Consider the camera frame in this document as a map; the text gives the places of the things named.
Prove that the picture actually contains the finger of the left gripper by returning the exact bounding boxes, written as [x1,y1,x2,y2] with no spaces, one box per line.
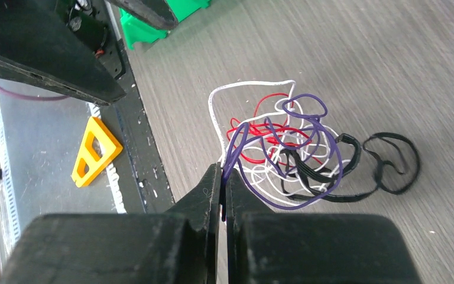
[108,0,179,31]
[0,1,125,105]

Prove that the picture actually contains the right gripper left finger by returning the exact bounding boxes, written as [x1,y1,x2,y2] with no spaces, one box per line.
[0,163,222,283]

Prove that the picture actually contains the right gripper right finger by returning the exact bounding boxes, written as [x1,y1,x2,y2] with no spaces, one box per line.
[225,173,421,283]

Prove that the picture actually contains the white thin wire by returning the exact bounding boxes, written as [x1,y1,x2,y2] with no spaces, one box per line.
[208,80,345,206]

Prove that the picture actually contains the purple thin wire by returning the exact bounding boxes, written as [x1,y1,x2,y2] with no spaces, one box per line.
[220,93,345,222]

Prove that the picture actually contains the black ribbon cable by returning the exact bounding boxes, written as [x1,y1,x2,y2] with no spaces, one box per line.
[278,132,421,204]

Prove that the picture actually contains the red thin wire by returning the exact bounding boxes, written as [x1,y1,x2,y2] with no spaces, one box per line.
[226,92,326,166]

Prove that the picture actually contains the green six-compartment tray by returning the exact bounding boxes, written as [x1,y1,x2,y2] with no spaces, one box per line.
[112,0,210,50]

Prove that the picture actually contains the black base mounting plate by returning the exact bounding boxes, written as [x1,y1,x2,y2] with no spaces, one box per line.
[54,0,175,214]

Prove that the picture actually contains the yellow triangular plastic piece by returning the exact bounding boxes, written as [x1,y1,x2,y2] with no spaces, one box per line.
[71,116,123,188]

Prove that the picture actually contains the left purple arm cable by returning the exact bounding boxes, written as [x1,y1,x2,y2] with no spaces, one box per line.
[0,75,71,103]

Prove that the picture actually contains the white slotted cable duct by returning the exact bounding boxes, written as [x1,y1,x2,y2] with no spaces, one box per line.
[0,79,117,246]

